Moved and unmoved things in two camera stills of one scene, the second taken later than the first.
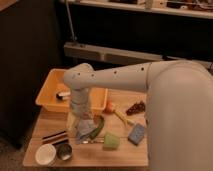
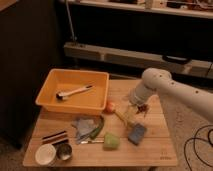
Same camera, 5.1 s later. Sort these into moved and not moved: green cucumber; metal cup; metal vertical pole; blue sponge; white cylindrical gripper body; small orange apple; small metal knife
Moved: white cylindrical gripper body
Not moved: small orange apple; blue sponge; metal cup; green cucumber; small metal knife; metal vertical pole
